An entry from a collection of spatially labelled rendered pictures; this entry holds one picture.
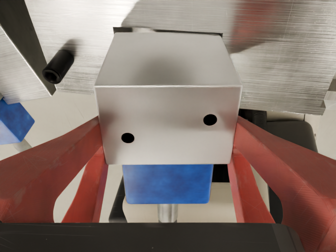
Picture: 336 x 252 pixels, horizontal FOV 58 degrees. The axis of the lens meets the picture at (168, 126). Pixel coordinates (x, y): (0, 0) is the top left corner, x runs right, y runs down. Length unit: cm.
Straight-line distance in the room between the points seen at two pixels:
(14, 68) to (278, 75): 18
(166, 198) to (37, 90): 15
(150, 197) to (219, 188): 32
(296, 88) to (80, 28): 11
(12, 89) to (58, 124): 143
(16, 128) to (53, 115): 137
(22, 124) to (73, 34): 15
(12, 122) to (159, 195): 17
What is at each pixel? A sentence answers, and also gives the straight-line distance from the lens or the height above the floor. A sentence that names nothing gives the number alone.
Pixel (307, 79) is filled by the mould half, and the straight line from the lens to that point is 17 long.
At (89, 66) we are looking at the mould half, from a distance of 18.
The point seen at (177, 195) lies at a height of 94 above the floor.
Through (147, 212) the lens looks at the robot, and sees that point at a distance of 48.
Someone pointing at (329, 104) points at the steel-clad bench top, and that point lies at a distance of 30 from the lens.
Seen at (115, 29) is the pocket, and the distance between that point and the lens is 16.
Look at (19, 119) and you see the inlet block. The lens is 30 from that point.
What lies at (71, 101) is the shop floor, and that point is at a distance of 154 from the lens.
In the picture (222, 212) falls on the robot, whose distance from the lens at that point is 45.
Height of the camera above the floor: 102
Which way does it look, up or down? 44 degrees down
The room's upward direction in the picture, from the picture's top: 167 degrees counter-clockwise
